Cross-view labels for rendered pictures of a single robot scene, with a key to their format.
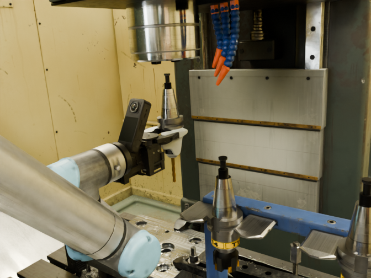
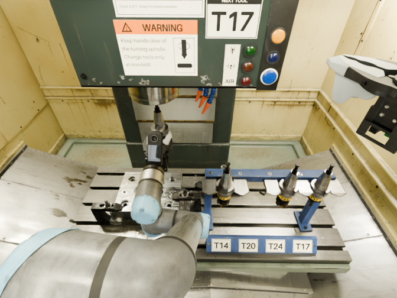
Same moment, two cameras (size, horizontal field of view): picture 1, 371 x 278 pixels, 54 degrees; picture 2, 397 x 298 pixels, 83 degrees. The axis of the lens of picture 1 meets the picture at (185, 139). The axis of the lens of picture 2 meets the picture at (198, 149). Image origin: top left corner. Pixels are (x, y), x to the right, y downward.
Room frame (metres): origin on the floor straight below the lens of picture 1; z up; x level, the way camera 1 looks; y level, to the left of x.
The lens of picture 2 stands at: (0.23, 0.31, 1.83)
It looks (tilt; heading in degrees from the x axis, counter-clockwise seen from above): 42 degrees down; 324
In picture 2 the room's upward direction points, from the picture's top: straight up
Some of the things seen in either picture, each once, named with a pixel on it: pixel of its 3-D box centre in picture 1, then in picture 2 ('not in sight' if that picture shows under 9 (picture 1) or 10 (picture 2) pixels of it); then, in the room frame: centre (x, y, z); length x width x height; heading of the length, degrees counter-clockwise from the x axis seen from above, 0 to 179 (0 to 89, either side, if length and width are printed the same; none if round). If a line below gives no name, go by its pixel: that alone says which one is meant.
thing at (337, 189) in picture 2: not in sight; (335, 188); (0.35, -0.37, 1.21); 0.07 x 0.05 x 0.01; 144
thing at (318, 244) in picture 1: (321, 245); (272, 187); (0.48, -0.19, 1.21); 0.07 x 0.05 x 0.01; 144
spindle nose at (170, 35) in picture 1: (164, 32); (152, 75); (0.86, 0.03, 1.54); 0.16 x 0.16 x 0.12
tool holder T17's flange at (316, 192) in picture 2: not in sight; (319, 187); (0.38, -0.33, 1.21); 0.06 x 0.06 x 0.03
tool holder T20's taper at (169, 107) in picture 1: (169, 102); (158, 119); (0.86, 0.03, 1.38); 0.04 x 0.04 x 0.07
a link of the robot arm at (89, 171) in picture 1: (75, 178); (147, 201); (0.62, 0.20, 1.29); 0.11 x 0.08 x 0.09; 144
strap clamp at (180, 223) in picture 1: (189, 225); not in sight; (1.00, 0.00, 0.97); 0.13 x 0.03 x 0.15; 144
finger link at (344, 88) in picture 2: not in sight; (344, 83); (0.35, -0.04, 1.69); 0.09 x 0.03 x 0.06; 174
